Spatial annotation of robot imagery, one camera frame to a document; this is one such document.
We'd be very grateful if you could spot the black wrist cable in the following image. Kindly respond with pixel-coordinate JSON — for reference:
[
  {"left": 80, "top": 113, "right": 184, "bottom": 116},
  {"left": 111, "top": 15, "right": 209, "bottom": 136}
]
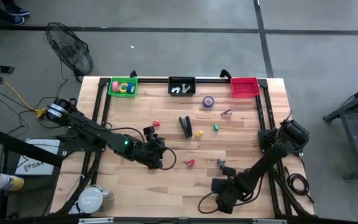
[
  {"left": 158, "top": 145, "right": 177, "bottom": 170},
  {"left": 197, "top": 190, "right": 239, "bottom": 215}
]

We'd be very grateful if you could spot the green plastic basket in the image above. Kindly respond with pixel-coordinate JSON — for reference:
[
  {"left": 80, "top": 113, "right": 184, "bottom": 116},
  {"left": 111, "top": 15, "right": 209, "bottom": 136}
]
[{"left": 108, "top": 77, "right": 139, "bottom": 98}]

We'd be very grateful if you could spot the yellow and white spray can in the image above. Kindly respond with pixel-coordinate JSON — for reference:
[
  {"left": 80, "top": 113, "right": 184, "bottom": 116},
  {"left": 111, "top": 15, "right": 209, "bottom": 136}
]
[{"left": 0, "top": 173, "right": 25, "bottom": 192}]

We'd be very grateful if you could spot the person's shoe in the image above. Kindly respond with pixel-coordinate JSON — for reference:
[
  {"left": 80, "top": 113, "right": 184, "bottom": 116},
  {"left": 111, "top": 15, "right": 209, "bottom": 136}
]
[
  {"left": 1, "top": 15, "right": 25, "bottom": 27},
  {"left": 4, "top": 3, "right": 30, "bottom": 17}
]

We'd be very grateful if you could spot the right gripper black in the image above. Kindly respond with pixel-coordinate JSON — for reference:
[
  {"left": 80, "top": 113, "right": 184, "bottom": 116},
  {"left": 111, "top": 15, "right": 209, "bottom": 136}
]
[{"left": 211, "top": 167, "right": 246, "bottom": 215}]

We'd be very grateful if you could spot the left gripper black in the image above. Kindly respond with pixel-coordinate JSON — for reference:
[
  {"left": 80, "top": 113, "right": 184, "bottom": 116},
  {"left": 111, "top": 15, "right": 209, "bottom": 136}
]
[{"left": 137, "top": 126, "right": 167, "bottom": 170}]

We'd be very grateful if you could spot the clear jar with white lid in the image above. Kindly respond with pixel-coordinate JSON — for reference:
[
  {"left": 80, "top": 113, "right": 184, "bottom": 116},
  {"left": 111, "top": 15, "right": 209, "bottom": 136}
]
[{"left": 76, "top": 185, "right": 115, "bottom": 215}]

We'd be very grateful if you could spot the coiled black cable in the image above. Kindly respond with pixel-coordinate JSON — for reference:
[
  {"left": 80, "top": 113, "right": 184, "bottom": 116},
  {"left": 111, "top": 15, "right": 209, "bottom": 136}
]
[{"left": 283, "top": 166, "right": 316, "bottom": 205}]

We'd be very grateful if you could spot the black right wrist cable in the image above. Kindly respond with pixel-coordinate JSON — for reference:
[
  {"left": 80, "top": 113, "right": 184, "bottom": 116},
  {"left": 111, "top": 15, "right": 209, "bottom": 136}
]
[{"left": 197, "top": 190, "right": 239, "bottom": 215}]

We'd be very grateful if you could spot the yellow extension cable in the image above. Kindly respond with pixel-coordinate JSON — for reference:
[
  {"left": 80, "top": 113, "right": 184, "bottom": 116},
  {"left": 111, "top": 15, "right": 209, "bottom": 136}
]
[{"left": 0, "top": 64, "right": 48, "bottom": 120}]

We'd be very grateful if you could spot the large black stapler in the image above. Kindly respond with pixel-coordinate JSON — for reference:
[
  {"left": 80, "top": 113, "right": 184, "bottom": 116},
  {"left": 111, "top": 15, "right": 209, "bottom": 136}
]
[{"left": 178, "top": 116, "right": 193, "bottom": 139}]

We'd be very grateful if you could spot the purple tape roll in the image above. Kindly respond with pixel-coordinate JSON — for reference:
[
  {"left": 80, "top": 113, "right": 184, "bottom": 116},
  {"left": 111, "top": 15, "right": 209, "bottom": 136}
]
[{"left": 202, "top": 95, "right": 215, "bottom": 109}]

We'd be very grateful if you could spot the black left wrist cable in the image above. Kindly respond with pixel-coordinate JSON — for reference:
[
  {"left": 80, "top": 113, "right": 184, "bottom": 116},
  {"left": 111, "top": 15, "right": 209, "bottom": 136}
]
[{"left": 158, "top": 145, "right": 177, "bottom": 170}]

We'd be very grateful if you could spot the grey metal table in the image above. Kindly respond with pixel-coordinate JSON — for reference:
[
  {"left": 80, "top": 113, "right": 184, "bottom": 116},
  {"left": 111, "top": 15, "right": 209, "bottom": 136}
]
[{"left": 323, "top": 79, "right": 358, "bottom": 181}]

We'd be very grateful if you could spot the black floor fan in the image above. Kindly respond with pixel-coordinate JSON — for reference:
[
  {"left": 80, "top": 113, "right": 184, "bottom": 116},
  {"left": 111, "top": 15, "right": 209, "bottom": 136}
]
[{"left": 44, "top": 21, "right": 94, "bottom": 82}]

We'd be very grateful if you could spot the silver metal bracket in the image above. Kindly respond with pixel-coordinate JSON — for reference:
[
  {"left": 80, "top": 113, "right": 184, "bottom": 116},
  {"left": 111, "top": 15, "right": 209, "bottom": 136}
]
[
  {"left": 78, "top": 217, "right": 114, "bottom": 224},
  {"left": 252, "top": 218, "right": 288, "bottom": 224}
]

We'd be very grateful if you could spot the black aluminium table frame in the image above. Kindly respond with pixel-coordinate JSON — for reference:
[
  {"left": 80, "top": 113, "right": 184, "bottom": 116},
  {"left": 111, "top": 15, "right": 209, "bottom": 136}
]
[{"left": 53, "top": 76, "right": 316, "bottom": 218}]

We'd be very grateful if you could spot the black plastic basket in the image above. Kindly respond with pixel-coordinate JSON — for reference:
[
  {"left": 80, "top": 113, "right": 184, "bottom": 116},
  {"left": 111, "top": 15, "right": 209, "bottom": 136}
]
[{"left": 168, "top": 76, "right": 198, "bottom": 97}]

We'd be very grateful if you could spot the black diagonal support bar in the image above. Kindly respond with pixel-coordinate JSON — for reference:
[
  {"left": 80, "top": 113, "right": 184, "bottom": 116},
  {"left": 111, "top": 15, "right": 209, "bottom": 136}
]
[{"left": 0, "top": 128, "right": 67, "bottom": 168}]

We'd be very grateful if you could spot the red plastic basket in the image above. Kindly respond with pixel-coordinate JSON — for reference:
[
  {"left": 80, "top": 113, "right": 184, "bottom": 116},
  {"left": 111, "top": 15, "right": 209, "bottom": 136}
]
[{"left": 230, "top": 77, "right": 261, "bottom": 99}]

